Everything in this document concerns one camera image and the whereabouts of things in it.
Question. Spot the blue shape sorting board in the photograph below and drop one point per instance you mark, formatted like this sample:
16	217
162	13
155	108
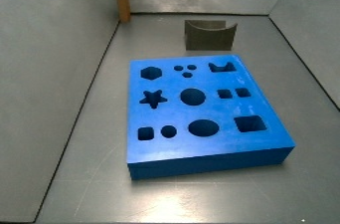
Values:
199	118

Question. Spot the dark grey curved holder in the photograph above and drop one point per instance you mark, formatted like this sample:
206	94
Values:
208	35

